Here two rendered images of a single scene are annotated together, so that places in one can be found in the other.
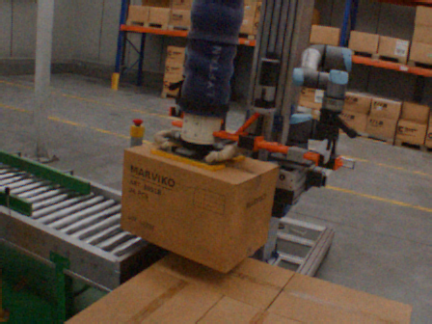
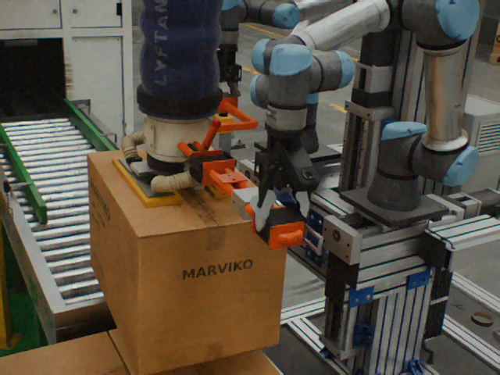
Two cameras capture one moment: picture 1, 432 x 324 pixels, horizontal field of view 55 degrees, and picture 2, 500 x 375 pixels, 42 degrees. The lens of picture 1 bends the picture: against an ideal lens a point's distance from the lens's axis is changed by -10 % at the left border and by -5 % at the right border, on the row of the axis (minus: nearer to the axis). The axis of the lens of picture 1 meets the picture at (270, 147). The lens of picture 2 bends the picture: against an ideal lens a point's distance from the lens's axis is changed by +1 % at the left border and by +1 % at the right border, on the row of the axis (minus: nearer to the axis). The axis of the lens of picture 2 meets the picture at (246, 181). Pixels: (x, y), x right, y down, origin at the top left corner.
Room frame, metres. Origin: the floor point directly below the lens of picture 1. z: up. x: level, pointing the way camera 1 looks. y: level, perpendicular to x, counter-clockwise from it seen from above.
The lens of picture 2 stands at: (0.79, -0.95, 1.77)
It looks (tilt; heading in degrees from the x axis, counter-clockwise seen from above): 22 degrees down; 42
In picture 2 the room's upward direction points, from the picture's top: 3 degrees clockwise
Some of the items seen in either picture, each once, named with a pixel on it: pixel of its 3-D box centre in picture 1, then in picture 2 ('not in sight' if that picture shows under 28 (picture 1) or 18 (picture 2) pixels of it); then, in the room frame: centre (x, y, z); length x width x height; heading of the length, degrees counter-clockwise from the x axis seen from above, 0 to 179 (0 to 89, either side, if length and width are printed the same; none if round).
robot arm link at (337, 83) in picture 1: (337, 84); (291, 76); (1.73, -0.22, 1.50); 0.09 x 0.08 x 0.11; 175
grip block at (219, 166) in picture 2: (250, 141); (212, 166); (1.84, 0.09, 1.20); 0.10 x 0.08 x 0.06; 158
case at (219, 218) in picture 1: (197, 198); (177, 244); (1.92, 0.30, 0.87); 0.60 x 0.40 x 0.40; 67
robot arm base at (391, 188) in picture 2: (296, 147); (395, 183); (2.35, -0.14, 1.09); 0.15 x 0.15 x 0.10
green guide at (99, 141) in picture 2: (13, 158); (106, 141); (2.76, 1.83, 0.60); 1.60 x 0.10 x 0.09; 70
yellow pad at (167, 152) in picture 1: (186, 154); (144, 174); (1.84, 0.35, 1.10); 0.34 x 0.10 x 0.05; 68
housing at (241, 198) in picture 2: (297, 154); (250, 203); (1.76, -0.11, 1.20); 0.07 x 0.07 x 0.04; 68
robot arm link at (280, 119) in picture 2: (334, 104); (284, 116); (1.72, -0.22, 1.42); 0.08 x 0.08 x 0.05
